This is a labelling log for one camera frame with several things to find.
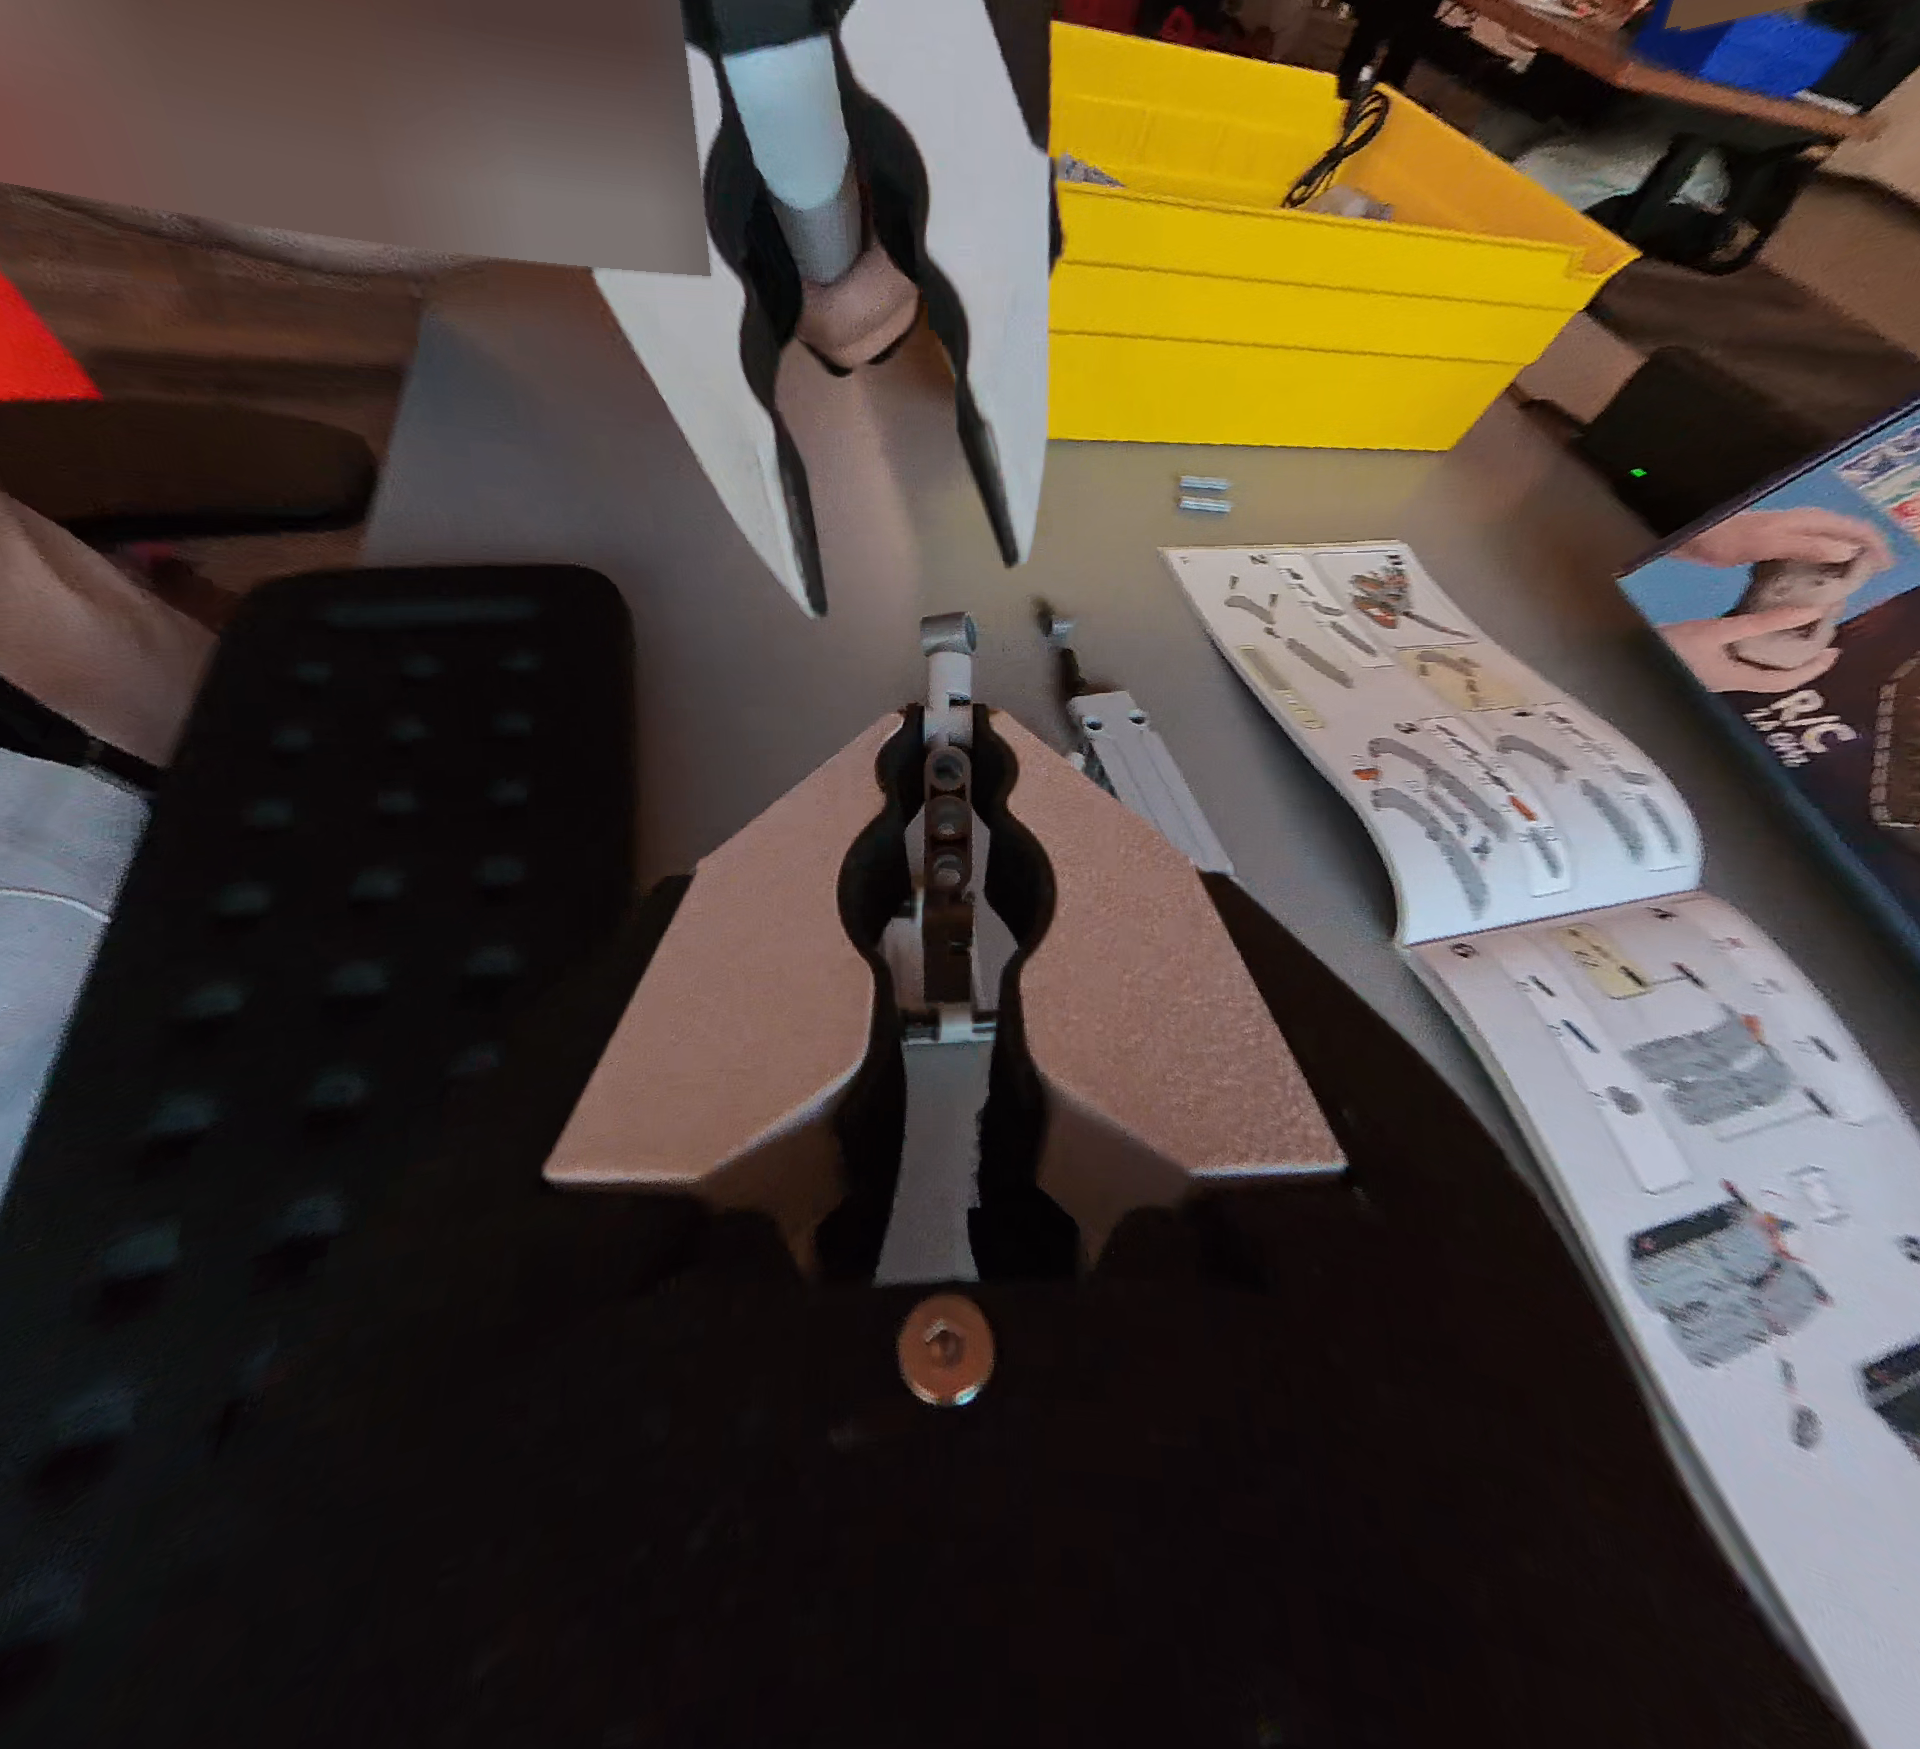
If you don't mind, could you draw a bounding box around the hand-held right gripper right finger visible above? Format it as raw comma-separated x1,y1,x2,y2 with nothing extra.
983,709,1350,1281

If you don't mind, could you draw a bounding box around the long grey toy panel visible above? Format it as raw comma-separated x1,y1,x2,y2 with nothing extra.
1068,691,1234,875

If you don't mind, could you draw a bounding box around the white instruction booklet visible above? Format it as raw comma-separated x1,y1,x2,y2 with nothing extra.
1161,543,1920,1735

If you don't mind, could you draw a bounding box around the yellow storage bin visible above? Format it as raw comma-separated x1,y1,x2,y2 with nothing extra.
1046,20,1639,453

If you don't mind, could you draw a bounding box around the black lanyard strap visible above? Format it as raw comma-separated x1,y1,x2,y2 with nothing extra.
0,675,158,795

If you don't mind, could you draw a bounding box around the grey desk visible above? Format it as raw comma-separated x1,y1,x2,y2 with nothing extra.
366,267,1920,1749

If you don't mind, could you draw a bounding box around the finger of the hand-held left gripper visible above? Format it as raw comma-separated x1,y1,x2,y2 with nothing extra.
597,49,832,624
837,0,1057,569

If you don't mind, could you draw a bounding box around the orange-red plastic object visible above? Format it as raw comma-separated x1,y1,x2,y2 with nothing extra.
0,274,109,408

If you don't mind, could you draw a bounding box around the blue toy robot box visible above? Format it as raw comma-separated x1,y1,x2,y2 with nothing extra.
1618,402,1920,971

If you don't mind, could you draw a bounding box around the black electronic box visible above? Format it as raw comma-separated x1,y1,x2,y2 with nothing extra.
1579,350,1846,535

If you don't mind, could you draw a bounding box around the black perforated pad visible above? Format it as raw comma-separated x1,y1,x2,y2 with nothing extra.
0,566,649,1749

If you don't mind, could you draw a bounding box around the short grey toy panel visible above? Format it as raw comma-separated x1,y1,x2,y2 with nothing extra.
879,878,996,1046

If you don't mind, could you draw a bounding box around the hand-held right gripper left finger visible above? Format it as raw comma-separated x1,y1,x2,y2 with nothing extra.
540,709,919,1281

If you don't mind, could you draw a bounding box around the grey toy beam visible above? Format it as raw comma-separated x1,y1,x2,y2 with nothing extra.
919,613,988,1008

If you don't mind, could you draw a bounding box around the person's left forearm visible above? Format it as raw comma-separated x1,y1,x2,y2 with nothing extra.
0,489,219,770

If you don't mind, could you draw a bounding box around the person's torso in light shirt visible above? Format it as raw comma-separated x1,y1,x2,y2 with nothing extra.
0,746,151,1181

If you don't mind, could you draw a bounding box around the black cable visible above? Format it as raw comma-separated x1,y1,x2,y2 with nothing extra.
1280,84,1389,208

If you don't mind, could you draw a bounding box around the blue storage bin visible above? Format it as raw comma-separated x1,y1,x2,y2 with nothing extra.
1629,0,1852,101

